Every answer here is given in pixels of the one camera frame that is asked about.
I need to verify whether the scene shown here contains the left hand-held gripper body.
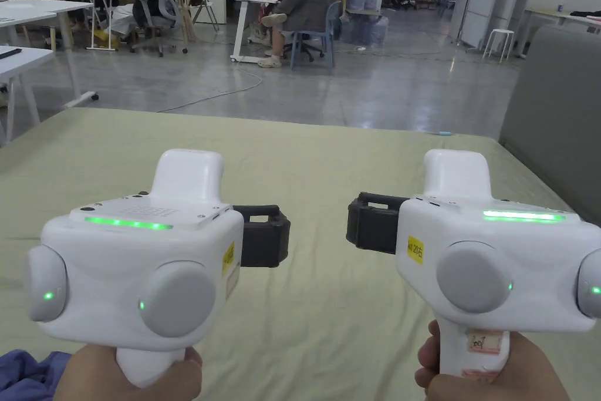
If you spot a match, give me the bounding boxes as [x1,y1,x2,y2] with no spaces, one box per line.
[27,149,292,387]

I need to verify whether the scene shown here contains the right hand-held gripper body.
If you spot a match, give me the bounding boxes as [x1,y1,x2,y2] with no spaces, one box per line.
[346,149,601,379]

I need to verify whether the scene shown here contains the person's right hand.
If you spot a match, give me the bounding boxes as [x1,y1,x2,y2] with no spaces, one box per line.
[414,319,571,401]

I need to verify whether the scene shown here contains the person's left hand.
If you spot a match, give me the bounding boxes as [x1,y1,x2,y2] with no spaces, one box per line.
[53,343,204,401]

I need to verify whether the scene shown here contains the grey padded headboard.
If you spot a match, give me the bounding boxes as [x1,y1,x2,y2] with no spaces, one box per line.
[498,25,601,216]

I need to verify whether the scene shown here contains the dark blue garment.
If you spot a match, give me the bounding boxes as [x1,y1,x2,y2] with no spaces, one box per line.
[0,349,71,401]

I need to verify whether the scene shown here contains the bed with pale green sheet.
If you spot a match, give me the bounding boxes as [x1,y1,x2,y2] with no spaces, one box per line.
[0,107,601,401]

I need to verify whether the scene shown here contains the white round stool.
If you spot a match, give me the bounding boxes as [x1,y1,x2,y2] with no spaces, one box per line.
[482,29,516,63]

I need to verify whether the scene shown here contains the white table on castors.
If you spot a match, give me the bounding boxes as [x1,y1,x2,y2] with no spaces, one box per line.
[0,45,100,146]

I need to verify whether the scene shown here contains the pale wooden table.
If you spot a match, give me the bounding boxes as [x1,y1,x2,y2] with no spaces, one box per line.
[522,6,601,60]

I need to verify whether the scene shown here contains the large white table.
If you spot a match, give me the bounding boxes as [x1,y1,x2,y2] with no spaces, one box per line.
[0,0,94,52]

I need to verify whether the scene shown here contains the blue plastic chair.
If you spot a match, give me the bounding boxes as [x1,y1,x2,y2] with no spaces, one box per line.
[290,0,342,71]

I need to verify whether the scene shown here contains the white cable on floor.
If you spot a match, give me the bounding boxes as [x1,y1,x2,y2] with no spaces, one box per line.
[157,50,264,113]

